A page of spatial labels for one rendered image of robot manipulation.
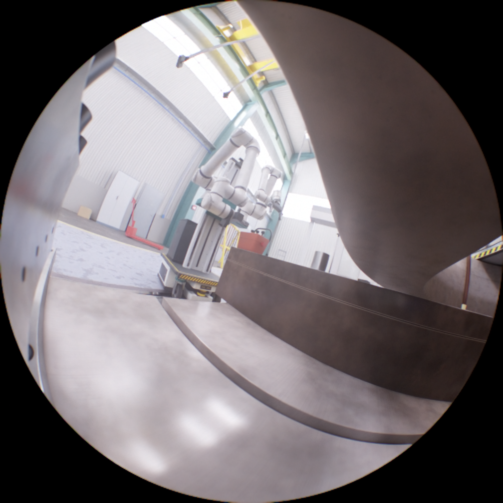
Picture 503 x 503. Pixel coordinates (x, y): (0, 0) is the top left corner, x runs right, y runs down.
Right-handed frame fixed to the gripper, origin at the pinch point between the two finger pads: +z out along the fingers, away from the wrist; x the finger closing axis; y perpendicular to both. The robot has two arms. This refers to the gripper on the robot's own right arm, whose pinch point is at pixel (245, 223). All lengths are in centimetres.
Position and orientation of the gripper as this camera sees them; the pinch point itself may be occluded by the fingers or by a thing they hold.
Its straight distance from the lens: 103.1
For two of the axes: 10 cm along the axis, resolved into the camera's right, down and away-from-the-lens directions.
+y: 3.4, -9.4, 0.8
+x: -6.7, -1.8, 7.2
